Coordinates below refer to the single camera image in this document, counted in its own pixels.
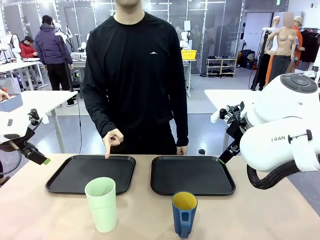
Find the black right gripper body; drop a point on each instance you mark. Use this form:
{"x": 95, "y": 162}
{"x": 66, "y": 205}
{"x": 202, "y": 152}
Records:
{"x": 236, "y": 130}

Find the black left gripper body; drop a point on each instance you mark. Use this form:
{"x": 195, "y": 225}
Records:
{"x": 23, "y": 146}

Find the tall light green cup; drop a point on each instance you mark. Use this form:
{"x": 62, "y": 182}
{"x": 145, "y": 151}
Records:
{"x": 102, "y": 212}

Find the person's right forearm black sleeve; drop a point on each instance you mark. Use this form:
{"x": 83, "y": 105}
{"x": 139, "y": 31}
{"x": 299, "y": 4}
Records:
{"x": 100, "y": 120}

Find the person's left forearm black sleeve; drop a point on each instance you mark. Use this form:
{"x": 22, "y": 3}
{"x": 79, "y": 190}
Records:
{"x": 182, "y": 130}

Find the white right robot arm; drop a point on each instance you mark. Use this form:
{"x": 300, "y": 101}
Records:
{"x": 275, "y": 112}

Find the person's left hand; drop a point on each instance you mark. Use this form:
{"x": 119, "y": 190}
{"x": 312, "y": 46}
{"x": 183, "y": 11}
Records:
{"x": 182, "y": 150}

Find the seated bystander's hand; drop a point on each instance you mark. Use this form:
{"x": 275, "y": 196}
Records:
{"x": 3, "y": 95}

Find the person's right hand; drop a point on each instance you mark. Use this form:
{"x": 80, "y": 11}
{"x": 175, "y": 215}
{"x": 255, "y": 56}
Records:
{"x": 113, "y": 138}

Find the small black round cap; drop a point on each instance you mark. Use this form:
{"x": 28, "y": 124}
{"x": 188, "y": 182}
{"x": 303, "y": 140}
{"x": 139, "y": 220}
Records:
{"x": 201, "y": 151}

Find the white table grey leg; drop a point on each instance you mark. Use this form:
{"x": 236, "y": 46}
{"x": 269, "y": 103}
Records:
{"x": 225, "y": 96}

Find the brown shoe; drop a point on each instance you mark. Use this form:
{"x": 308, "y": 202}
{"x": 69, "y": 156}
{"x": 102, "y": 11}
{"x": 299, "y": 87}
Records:
{"x": 4, "y": 181}

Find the black plastic tray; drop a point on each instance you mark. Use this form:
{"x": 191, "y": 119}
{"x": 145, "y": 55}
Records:
{"x": 75, "y": 175}
{"x": 192, "y": 175}

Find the blue storage box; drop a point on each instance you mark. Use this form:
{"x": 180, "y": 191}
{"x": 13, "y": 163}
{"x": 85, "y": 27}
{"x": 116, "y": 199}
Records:
{"x": 11, "y": 103}

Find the white table with blue box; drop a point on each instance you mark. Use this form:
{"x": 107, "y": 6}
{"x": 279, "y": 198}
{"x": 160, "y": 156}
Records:
{"x": 50, "y": 100}

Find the wooden shoe rack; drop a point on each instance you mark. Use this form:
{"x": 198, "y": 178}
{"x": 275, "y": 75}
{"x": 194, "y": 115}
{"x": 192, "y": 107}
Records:
{"x": 221, "y": 67}

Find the dark blue bags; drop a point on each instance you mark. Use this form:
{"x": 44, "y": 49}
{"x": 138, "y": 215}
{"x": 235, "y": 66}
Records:
{"x": 247, "y": 60}

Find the grey table under basket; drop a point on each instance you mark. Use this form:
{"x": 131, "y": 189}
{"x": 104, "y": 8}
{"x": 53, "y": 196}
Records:
{"x": 187, "y": 75}

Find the white long workbench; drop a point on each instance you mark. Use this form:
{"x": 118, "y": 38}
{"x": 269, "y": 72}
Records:
{"x": 17, "y": 65}

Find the blue mug yellow inside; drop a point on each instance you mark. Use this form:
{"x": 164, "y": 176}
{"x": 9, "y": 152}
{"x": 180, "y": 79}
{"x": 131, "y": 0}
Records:
{"x": 178, "y": 220}

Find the yellow plastic basket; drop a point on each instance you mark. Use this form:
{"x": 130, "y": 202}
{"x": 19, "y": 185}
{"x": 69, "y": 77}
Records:
{"x": 188, "y": 54}

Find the black tripod pole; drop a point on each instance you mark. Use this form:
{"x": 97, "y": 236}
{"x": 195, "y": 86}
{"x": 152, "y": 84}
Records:
{"x": 65, "y": 62}

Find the person in red jacket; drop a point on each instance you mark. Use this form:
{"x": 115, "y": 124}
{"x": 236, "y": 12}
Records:
{"x": 27, "y": 50}

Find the beige mannequin grey trousers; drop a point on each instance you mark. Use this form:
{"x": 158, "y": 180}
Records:
{"x": 282, "y": 45}

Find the person in purple jacket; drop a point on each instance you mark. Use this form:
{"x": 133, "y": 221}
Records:
{"x": 51, "y": 47}

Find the mannequin orange shirt tan hat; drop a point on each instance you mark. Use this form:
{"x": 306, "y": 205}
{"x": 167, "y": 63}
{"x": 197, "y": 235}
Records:
{"x": 298, "y": 37}

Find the rack of dark clothes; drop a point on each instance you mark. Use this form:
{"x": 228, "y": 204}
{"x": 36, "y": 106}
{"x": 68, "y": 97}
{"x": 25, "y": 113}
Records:
{"x": 310, "y": 45}

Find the person in black shirt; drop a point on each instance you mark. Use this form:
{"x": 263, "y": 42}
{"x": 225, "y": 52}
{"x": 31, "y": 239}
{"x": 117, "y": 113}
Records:
{"x": 135, "y": 75}

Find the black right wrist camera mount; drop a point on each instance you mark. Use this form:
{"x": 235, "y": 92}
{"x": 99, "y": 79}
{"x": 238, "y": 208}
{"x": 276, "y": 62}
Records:
{"x": 233, "y": 112}

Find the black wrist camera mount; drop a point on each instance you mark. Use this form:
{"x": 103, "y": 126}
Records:
{"x": 233, "y": 112}
{"x": 33, "y": 116}

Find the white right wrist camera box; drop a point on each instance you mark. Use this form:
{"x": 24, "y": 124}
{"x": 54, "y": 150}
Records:
{"x": 216, "y": 118}

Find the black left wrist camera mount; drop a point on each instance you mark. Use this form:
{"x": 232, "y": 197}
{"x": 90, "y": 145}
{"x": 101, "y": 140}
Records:
{"x": 33, "y": 116}

